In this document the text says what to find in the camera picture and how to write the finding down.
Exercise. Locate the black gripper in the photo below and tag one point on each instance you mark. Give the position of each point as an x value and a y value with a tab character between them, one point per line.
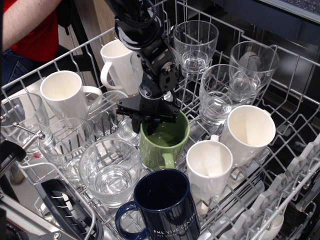
149	103

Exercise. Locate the green ceramic mug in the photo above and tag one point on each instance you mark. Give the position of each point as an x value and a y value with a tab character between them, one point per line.
163	148

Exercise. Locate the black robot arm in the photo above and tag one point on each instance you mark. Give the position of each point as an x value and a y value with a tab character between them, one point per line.
139	28

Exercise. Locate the tall white mug back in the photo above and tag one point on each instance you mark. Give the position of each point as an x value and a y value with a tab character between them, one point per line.
117	72

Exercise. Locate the small white mug front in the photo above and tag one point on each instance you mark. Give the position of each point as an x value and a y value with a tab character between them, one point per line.
209	164

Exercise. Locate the white mug left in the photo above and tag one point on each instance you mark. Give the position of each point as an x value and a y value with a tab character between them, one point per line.
66	95

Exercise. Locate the dark blue printed mug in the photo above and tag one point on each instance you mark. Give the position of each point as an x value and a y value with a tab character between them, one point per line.
164	200

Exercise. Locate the large white mug right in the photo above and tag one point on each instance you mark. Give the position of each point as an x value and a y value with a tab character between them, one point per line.
248	131

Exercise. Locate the clear glass centre left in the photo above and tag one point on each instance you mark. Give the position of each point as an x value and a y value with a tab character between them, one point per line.
105	122

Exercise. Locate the clear glass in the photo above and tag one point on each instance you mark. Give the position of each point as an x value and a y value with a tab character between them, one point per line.
256	60
105	122
22	115
110	168
195	43
223	87
65	142
136	67

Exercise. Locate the clear glass front centre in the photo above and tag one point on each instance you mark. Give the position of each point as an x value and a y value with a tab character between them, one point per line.
110	168

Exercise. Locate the clear glass back centre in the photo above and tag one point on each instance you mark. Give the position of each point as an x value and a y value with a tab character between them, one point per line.
136	67

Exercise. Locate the clear glass front left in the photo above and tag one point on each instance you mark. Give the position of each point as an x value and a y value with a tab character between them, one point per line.
65	142

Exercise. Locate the clear glass right middle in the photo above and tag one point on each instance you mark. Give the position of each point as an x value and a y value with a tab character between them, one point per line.
223	87

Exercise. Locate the clear glass back top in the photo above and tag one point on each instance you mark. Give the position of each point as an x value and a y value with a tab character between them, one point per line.
195	43

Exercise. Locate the clear glass far left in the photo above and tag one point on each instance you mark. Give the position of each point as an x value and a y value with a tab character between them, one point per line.
22	115

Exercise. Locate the clear glass far right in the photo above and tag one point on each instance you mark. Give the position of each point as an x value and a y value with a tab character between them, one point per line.
256	60

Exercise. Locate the black clamp with metal screw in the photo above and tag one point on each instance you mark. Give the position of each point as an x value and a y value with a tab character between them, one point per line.
10	153

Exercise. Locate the person in red shirt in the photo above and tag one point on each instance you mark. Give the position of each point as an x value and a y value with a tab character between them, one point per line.
29	36

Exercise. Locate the grey plastic tine holder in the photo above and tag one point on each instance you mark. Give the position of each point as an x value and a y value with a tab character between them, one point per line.
273	201

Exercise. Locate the grey wire dishwasher rack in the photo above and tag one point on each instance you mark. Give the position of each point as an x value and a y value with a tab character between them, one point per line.
296	117

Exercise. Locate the black slotted plastic handle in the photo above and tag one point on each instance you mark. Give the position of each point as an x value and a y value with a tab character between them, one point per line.
67	211

